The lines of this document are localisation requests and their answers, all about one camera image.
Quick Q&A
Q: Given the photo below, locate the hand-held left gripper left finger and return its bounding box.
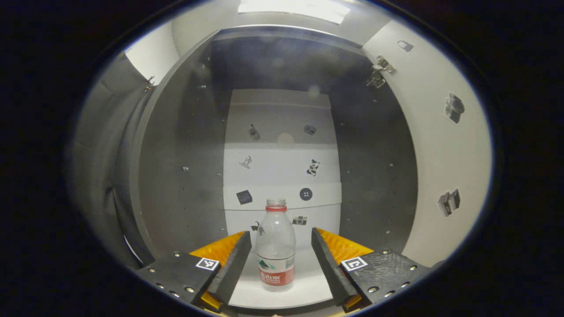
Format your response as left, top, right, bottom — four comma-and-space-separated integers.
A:
136, 230, 252, 314

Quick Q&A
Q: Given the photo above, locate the metal door hinge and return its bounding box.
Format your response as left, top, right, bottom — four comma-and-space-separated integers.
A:
366, 54, 396, 88

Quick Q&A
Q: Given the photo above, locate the dark grey cabinet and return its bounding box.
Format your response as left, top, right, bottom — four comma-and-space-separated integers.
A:
130, 26, 419, 315

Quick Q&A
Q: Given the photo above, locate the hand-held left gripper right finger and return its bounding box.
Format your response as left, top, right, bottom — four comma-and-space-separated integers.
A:
311, 227, 445, 314

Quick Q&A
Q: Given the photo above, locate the black backdrop cloth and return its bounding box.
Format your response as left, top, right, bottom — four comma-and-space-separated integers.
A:
70, 53, 159, 269

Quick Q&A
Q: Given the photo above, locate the grey cabinet door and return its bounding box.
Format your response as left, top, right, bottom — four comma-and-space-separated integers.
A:
361, 20, 493, 268

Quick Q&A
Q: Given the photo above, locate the clear plastic bottle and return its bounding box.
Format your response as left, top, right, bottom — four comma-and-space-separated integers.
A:
256, 198, 297, 292

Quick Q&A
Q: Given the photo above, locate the white cabinet shelf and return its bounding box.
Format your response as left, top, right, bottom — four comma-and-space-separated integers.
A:
227, 247, 349, 310

